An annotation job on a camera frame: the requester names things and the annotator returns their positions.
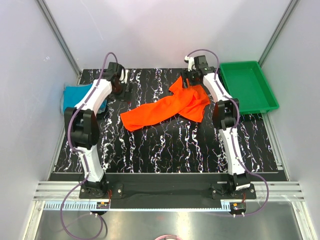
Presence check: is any orange t shirt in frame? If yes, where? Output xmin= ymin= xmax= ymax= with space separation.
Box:
xmin=120 ymin=76 xmax=211 ymax=132

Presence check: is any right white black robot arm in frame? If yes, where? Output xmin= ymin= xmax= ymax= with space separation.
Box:
xmin=181 ymin=55 xmax=251 ymax=199

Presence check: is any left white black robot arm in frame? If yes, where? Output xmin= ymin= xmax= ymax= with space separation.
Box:
xmin=64 ymin=62 xmax=132 ymax=198

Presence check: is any green plastic tray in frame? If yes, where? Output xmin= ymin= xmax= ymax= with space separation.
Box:
xmin=220 ymin=61 xmax=279 ymax=115

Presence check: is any folded teal t shirt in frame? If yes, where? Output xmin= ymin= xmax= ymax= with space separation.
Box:
xmin=60 ymin=84 xmax=92 ymax=116

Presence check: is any black marbled table mat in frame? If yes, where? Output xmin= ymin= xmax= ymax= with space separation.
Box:
xmin=53 ymin=68 xmax=278 ymax=173

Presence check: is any left orange black connector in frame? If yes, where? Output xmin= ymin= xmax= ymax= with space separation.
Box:
xmin=96 ymin=201 xmax=110 ymax=209

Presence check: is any orange black connector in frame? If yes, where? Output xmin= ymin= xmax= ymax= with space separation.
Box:
xmin=96 ymin=201 xmax=110 ymax=209
xmin=230 ymin=202 xmax=247 ymax=212

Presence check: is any right orange black connector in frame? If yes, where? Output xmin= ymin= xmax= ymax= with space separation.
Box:
xmin=230 ymin=202 xmax=247 ymax=212

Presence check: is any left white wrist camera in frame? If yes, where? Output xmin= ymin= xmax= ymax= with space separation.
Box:
xmin=120 ymin=69 xmax=129 ymax=84

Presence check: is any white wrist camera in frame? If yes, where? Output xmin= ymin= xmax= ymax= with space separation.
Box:
xmin=184 ymin=56 xmax=195 ymax=72
xmin=120 ymin=69 xmax=129 ymax=84

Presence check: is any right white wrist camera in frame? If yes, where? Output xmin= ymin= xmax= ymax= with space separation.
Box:
xmin=184 ymin=56 xmax=195 ymax=72

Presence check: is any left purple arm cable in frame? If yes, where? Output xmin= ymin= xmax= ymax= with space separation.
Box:
xmin=60 ymin=51 xmax=118 ymax=237

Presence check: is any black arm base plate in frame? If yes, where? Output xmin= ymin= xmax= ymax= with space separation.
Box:
xmin=79 ymin=173 xmax=257 ymax=200

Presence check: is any aluminium frame rail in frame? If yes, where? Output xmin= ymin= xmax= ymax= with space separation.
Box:
xmin=34 ymin=181 xmax=305 ymax=202

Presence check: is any white slotted cable duct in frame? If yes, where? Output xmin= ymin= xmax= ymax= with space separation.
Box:
xmin=44 ymin=201 xmax=232 ymax=211

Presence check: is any pink cable loop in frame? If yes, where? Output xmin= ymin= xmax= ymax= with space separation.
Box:
xmin=154 ymin=234 xmax=182 ymax=240

